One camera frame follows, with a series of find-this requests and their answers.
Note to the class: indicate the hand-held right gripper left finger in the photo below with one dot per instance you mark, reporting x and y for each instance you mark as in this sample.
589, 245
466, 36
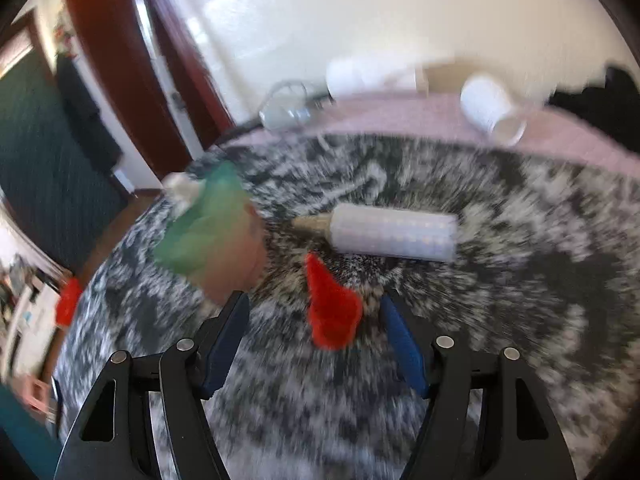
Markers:
225, 350

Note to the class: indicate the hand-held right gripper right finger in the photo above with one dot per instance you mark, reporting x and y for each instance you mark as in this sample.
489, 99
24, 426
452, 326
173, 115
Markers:
402, 350

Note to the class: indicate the red plastic cone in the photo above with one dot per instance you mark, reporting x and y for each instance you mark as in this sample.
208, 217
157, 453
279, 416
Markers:
330, 310

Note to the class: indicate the green and pink bottle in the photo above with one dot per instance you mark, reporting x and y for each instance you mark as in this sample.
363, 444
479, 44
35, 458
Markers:
210, 240

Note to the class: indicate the white bottle with beige tip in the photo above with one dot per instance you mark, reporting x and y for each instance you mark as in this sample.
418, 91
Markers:
390, 232

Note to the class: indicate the red plastic piece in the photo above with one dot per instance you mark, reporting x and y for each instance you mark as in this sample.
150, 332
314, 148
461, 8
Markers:
69, 302

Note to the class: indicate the pink bed sheet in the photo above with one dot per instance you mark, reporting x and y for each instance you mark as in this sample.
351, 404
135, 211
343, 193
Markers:
400, 117

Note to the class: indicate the clear glass jar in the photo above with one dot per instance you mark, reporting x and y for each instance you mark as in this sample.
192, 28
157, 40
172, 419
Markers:
282, 112

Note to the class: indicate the dark green curtain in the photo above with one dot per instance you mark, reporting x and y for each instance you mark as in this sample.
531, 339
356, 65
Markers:
45, 170

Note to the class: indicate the white cup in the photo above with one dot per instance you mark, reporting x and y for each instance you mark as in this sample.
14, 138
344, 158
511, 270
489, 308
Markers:
492, 107

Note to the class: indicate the dark hanging coat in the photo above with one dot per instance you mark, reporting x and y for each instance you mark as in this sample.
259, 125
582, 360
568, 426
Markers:
85, 115

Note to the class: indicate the white paper roll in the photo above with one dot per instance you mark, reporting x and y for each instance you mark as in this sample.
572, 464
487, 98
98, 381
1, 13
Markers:
365, 76

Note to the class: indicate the brown wooden door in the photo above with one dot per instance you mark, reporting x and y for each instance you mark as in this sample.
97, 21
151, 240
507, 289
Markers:
125, 60

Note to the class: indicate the black cloth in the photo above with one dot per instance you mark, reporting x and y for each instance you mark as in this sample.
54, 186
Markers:
605, 105

